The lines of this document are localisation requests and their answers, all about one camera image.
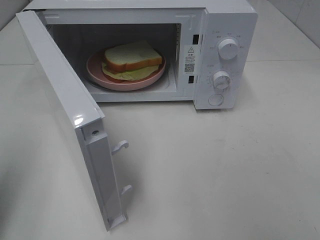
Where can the lower white timer knob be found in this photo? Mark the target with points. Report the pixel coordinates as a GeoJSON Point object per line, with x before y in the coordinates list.
{"type": "Point", "coordinates": [221, 80]}

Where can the upper white power knob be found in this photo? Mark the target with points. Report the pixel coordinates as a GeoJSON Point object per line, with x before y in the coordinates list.
{"type": "Point", "coordinates": [228, 48]}

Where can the white warning label sticker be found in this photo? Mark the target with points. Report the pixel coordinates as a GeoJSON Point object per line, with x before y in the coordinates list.
{"type": "Point", "coordinates": [190, 58]}

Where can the pink round plate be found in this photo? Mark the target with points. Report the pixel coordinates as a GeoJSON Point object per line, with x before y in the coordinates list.
{"type": "Point", "coordinates": [94, 66]}

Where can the round white door button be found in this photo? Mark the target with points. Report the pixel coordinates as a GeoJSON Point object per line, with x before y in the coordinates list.
{"type": "Point", "coordinates": [216, 99]}

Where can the white microwave oven body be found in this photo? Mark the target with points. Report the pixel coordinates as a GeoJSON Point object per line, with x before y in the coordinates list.
{"type": "Point", "coordinates": [81, 28]}

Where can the glass microwave turntable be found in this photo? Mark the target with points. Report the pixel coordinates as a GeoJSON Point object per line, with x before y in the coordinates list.
{"type": "Point", "coordinates": [161, 82]}

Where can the toast sandwich with lettuce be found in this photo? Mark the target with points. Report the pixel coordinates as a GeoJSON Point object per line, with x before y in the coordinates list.
{"type": "Point", "coordinates": [131, 62]}

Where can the white microwave door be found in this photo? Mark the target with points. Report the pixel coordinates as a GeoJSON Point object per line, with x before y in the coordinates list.
{"type": "Point", "coordinates": [79, 117]}

